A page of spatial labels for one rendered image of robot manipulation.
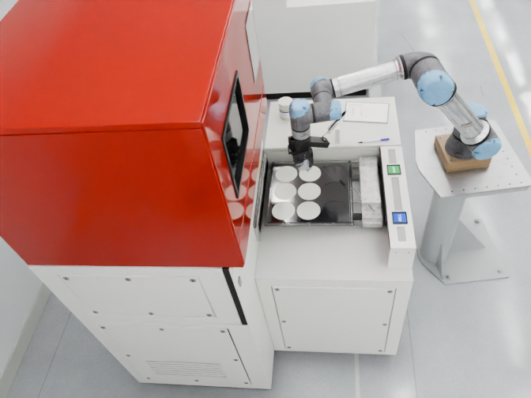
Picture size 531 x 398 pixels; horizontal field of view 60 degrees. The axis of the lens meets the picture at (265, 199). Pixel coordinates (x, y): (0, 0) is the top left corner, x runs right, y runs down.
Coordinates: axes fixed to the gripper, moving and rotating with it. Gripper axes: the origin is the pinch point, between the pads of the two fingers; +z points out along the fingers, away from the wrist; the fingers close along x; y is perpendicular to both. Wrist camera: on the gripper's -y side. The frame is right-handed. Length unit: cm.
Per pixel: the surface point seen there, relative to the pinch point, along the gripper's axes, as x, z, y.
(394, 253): 48, 9, -13
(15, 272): -62, 66, 159
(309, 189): 1.4, 11.6, 1.1
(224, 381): 37, 84, 67
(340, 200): 13.4, 11.5, -8.3
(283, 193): -1.7, 11.5, 12.4
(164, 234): 40, -39, 62
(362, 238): 30.4, 19.5, -9.5
